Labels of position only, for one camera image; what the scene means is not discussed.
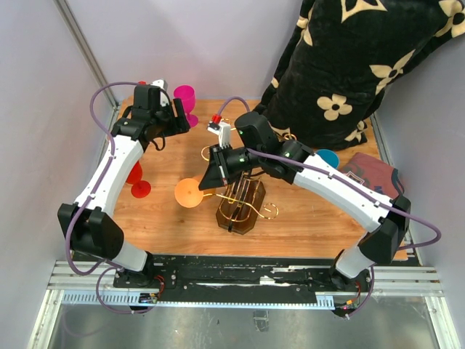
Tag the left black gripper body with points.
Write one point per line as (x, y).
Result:
(166, 124)

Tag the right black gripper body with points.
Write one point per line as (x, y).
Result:
(237, 161)

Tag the pink wine glass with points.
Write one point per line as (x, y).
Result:
(186, 94)

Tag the orange wine glass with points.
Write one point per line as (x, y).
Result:
(187, 193)

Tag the red wine glass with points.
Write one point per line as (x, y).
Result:
(139, 188)

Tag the blue wine glass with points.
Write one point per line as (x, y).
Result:
(330, 157)

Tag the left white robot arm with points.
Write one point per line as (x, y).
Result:
(87, 223)

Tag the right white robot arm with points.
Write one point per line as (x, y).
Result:
(384, 219)

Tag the printed cloth bag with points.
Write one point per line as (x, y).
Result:
(374, 174)

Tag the black floral blanket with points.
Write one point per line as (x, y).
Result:
(340, 59)

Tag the gold wire glass rack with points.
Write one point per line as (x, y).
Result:
(243, 200)

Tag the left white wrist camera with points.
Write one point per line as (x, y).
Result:
(153, 96)

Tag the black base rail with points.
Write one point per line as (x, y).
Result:
(250, 282)

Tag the aluminium corner post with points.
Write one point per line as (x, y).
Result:
(71, 22)

